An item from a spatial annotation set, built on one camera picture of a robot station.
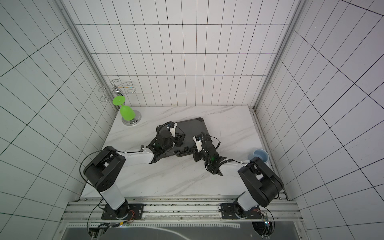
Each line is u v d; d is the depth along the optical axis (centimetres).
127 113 95
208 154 68
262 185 44
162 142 70
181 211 75
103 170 47
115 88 91
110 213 73
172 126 81
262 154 89
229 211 72
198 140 78
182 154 91
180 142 84
